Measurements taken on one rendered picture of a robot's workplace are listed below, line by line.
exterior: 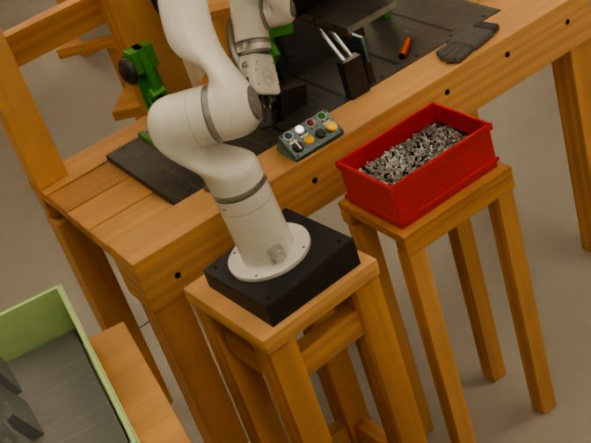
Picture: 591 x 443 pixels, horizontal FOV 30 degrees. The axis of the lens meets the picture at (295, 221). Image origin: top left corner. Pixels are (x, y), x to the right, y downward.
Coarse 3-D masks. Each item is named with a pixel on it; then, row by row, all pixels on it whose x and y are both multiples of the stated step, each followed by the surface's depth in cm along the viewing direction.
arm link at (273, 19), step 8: (264, 0) 259; (272, 0) 253; (280, 0) 254; (288, 0) 257; (264, 8) 258; (272, 8) 256; (280, 8) 255; (288, 8) 257; (264, 16) 259; (272, 16) 258; (280, 16) 257; (288, 16) 258; (272, 24) 260; (280, 24) 260
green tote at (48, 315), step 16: (32, 304) 242; (48, 304) 244; (64, 304) 246; (0, 320) 241; (16, 320) 242; (32, 320) 244; (48, 320) 246; (64, 320) 247; (0, 336) 242; (16, 336) 244; (32, 336) 246; (48, 336) 247; (80, 336) 225; (0, 352) 244; (16, 352) 246; (96, 368) 215; (112, 400) 206; (128, 432) 197
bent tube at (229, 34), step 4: (228, 20) 290; (228, 24) 290; (228, 28) 291; (232, 28) 291; (228, 32) 292; (232, 32) 291; (228, 36) 292; (232, 36) 292; (228, 40) 293; (232, 40) 293; (228, 44) 293; (232, 44) 293; (232, 48) 293; (232, 52) 293; (236, 52) 293; (232, 56) 293; (236, 56) 293; (232, 60) 294; (236, 60) 293; (236, 64) 293
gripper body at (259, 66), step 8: (240, 56) 261; (248, 56) 259; (256, 56) 260; (264, 56) 262; (240, 64) 261; (248, 64) 259; (256, 64) 259; (264, 64) 261; (272, 64) 264; (248, 72) 259; (256, 72) 259; (264, 72) 261; (272, 72) 264; (256, 80) 258; (264, 80) 261; (272, 80) 263; (256, 88) 258; (264, 88) 260; (272, 88) 263
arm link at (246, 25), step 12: (240, 0) 260; (252, 0) 259; (240, 12) 260; (252, 12) 259; (240, 24) 260; (252, 24) 259; (264, 24) 260; (240, 36) 260; (252, 36) 259; (264, 36) 261
